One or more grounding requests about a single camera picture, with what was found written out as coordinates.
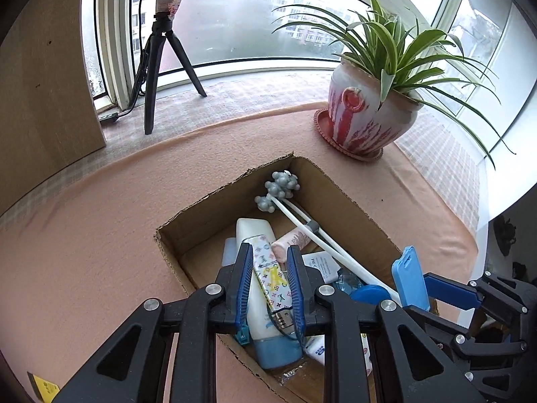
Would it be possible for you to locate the white printed sachet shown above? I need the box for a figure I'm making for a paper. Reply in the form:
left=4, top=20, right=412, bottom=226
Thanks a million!
left=302, top=252, right=342, bottom=284

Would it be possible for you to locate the blue plastic case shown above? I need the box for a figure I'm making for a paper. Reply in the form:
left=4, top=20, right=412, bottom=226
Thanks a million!
left=391, top=245, right=431, bottom=311

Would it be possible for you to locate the patterned lighter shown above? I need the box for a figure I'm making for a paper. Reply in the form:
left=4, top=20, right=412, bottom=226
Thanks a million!
left=244, top=237, right=296, bottom=330

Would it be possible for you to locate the black tripod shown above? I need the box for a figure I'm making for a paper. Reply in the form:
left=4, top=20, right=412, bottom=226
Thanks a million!
left=143, top=0, right=207, bottom=135

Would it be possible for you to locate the white cable with connectors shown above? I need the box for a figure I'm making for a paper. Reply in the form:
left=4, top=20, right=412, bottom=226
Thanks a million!
left=254, top=170, right=397, bottom=299

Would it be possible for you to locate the blue round container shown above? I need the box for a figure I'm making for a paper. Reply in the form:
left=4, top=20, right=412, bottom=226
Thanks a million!
left=350, top=284, right=403, bottom=315

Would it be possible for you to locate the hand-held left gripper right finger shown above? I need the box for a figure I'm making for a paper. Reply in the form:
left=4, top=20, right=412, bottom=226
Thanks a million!
left=286, top=244, right=491, bottom=403

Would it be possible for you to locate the red pot saucer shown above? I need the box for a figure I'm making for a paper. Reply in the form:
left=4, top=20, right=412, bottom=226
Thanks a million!
left=314, top=109, right=384, bottom=162

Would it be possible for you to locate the pink tube with grey cap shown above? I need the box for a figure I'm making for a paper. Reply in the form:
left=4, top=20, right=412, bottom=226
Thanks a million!
left=271, top=224, right=320, bottom=263

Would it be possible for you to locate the spider plant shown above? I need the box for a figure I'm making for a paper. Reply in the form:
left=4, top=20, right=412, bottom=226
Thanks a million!
left=272, top=0, right=517, bottom=171

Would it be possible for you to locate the white translucent cap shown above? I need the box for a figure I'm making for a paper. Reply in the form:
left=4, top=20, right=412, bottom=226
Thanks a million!
left=222, top=237, right=240, bottom=267

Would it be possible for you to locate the red and white flower pot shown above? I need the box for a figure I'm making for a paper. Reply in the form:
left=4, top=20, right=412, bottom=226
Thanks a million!
left=327, top=62, right=422, bottom=156

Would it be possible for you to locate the white bottle with blue cap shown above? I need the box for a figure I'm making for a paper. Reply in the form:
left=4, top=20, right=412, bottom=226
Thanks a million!
left=236, top=217, right=303, bottom=370

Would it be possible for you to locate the wooden cabinet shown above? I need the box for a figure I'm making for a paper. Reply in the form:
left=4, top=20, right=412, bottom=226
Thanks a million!
left=0, top=0, right=106, bottom=215

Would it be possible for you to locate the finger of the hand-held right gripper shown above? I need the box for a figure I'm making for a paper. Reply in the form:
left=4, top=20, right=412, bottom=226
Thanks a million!
left=403, top=306, right=527, bottom=359
left=424, top=271, right=530, bottom=315

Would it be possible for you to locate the black cable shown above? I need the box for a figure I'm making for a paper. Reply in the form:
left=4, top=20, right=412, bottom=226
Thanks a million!
left=119, top=0, right=152, bottom=114

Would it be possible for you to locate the cardboard box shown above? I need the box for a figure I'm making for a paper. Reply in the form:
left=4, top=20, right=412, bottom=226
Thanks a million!
left=154, top=151, right=439, bottom=403

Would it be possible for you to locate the checked cloth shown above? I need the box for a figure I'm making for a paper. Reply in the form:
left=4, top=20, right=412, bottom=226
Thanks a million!
left=0, top=71, right=481, bottom=236

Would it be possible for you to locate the yellow card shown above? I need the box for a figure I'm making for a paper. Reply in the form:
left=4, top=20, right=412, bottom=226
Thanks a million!
left=27, top=371, right=59, bottom=403

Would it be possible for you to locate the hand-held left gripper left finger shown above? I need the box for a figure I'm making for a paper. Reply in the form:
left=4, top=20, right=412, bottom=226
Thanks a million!
left=52, top=242, right=254, bottom=403

